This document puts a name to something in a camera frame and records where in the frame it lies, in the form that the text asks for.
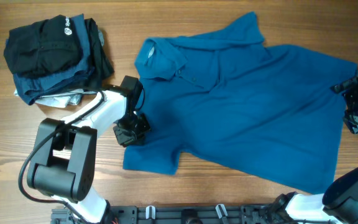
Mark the blue polo shirt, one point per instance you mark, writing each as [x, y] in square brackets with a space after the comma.
[225, 97]

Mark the light grey folded garment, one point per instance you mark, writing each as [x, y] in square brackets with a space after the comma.
[61, 100]

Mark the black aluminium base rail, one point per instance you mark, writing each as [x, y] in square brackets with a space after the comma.
[220, 214]

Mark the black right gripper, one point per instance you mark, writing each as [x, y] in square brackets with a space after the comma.
[356, 122]

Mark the black folded garment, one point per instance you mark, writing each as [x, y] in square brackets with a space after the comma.
[43, 48]
[102, 67]

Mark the black bottom folded garment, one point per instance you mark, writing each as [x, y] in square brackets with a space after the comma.
[102, 67]

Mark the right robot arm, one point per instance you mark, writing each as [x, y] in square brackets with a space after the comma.
[339, 204]

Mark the navy folded garment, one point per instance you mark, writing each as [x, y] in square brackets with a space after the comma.
[31, 89]

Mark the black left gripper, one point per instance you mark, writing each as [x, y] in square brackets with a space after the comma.
[139, 137]

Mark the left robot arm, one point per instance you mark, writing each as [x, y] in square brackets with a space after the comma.
[62, 163]

